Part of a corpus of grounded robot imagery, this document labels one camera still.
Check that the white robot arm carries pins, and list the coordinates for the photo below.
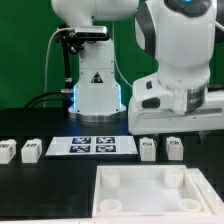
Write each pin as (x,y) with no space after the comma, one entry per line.
(180,35)

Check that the black camera stand pole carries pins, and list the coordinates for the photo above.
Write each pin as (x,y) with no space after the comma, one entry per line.
(71,45)

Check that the white marker plate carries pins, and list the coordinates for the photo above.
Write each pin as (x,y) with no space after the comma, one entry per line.
(92,145)

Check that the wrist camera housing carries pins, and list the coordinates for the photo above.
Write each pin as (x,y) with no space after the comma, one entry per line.
(149,93)

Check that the white corner obstacle bracket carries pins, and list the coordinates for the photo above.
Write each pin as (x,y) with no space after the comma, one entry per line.
(212,199)

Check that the white square tabletop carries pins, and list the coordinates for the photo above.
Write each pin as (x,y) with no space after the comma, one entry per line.
(147,190)

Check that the black camera on stand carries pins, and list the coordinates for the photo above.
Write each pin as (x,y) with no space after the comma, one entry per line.
(90,33)

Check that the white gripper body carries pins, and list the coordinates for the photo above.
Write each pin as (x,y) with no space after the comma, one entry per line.
(210,116)

